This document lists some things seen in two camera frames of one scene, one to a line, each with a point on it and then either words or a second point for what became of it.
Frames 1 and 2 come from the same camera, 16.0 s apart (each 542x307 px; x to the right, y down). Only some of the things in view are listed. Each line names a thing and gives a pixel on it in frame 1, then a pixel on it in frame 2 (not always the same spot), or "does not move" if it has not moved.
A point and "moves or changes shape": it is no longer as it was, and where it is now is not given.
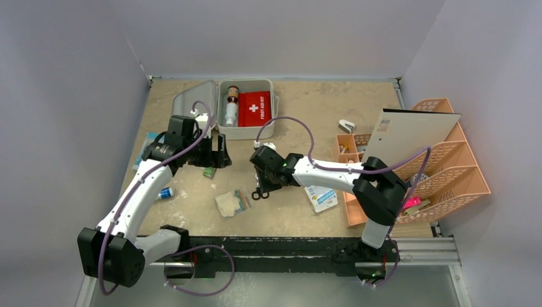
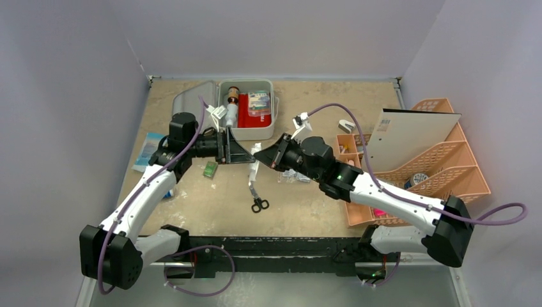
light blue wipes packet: x=151 y=137 does not move
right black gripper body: x=266 y=180 -> x=284 y=151
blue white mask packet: x=322 y=197 moves or changes shape
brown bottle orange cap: x=232 y=94 does not move
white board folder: x=399 y=133 does not move
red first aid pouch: x=254 y=109 does not move
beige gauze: x=232 y=203 -> x=259 y=103
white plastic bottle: x=231 y=110 does not move
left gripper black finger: x=220 y=158 -> x=235 y=153
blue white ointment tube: x=166 y=193 does not move
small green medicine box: x=209 y=172 does not move
